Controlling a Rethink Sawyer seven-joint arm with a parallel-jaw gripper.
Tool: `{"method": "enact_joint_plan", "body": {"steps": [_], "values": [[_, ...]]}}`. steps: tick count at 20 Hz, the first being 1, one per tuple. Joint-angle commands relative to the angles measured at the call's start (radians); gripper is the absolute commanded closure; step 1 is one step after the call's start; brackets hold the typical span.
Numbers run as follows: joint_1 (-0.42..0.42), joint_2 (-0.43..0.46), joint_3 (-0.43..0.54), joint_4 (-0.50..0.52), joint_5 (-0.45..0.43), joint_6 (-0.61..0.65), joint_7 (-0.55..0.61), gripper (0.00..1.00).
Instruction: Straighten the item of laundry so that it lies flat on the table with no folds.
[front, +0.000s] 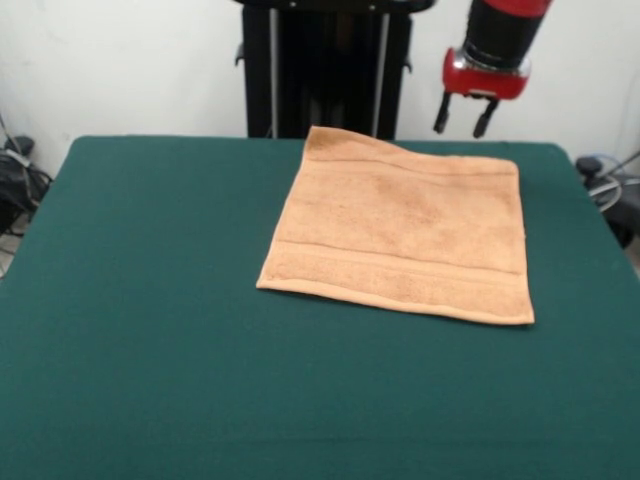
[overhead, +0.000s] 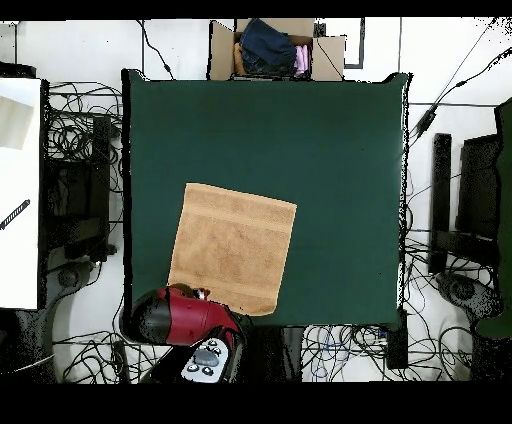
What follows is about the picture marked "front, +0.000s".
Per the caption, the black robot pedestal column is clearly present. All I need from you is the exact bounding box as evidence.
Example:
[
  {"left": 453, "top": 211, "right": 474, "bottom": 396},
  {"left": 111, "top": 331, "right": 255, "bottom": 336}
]
[{"left": 234, "top": 0, "right": 436, "bottom": 140}]

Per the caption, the black chair base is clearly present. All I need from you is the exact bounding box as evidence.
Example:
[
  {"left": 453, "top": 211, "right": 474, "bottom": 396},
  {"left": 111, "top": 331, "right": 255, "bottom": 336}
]
[{"left": 0, "top": 135, "right": 54, "bottom": 236}]

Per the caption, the tan terry towel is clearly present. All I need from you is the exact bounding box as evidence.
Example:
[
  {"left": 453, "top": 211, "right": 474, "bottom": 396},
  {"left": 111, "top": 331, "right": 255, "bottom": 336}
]
[{"left": 255, "top": 125, "right": 536, "bottom": 327}]

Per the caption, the dark green table cloth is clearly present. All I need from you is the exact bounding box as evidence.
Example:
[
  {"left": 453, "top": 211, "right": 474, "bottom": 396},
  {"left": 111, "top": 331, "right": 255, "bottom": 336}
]
[{"left": 0, "top": 134, "right": 640, "bottom": 480}]

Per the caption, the grey chair base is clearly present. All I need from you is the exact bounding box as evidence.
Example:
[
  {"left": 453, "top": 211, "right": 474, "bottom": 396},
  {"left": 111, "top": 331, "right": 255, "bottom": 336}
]
[{"left": 574, "top": 152, "right": 640, "bottom": 249}]

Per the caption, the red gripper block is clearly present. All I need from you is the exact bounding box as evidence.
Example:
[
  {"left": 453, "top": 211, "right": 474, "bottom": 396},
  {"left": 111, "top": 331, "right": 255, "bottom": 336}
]
[{"left": 432, "top": 47, "right": 533, "bottom": 140}]

